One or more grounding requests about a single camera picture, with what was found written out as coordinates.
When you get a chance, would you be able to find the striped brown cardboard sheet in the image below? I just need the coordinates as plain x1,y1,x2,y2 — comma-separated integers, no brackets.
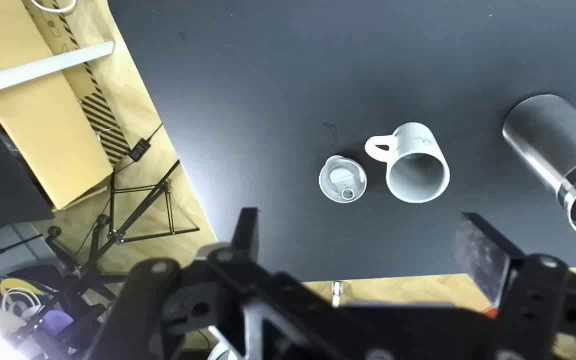
27,0,220,276

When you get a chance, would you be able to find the clear round lid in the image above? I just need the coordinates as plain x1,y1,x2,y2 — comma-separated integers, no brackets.
316,153,370,205

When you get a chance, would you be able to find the black folding tripod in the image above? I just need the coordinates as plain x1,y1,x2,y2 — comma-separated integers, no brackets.
44,157,202,281

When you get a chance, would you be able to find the tall silver metal cup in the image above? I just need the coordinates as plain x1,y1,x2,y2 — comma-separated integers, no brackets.
501,92,576,237

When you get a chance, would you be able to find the white ceramic mug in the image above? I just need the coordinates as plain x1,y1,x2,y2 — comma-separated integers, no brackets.
363,119,453,205

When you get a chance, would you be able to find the large brown cardboard box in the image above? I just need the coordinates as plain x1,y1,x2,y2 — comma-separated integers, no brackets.
0,0,118,211

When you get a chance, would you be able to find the yellow white cable bundle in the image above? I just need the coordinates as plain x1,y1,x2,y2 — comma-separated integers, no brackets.
0,276,54,327

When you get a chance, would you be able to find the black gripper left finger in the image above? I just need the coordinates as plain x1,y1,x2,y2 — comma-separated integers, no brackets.
232,205,262,262

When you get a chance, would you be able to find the white metal bar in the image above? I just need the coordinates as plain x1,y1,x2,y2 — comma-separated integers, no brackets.
0,39,117,102

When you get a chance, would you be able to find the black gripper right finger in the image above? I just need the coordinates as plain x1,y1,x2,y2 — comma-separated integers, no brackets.
451,209,528,309

